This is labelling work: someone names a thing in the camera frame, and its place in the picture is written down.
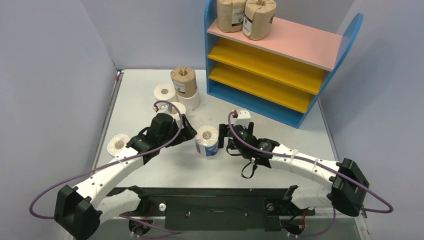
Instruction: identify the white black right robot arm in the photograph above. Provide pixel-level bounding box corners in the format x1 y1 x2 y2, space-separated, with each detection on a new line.
218 122 369 217

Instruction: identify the blue wrapped roll at left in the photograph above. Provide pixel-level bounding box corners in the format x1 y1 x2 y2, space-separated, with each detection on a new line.
106 133 131 157

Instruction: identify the brown roll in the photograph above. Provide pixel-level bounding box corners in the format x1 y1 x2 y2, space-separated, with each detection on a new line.
216 0 247 33
170 66 197 98

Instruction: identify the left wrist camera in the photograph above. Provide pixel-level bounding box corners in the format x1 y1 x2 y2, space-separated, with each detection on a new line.
152 103 170 114

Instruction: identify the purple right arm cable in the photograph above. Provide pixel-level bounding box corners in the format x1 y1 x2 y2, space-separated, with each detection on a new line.
227 110 394 239

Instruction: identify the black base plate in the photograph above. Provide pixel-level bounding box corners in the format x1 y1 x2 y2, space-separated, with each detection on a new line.
82 185 316 232

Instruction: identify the brown roll cloud logo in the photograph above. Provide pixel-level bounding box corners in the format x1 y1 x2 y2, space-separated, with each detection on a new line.
242 0 277 41

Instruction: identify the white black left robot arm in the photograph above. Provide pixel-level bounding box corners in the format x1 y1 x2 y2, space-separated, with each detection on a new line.
53 113 197 240

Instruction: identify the colourful wooden shelf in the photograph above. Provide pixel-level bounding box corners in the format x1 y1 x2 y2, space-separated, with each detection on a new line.
204 0 364 128

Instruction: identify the blue plastic tissue roll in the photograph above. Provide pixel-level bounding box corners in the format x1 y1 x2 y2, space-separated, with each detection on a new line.
194 125 219 157

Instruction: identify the brown wrapped roll on stack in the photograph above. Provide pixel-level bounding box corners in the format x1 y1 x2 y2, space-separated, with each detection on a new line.
170 66 197 98

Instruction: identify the white paper roll under stack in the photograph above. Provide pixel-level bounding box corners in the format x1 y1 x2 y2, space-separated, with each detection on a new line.
176 88 200 111

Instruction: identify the aluminium rail frame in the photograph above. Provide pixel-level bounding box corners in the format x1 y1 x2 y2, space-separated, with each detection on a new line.
62 69 370 240

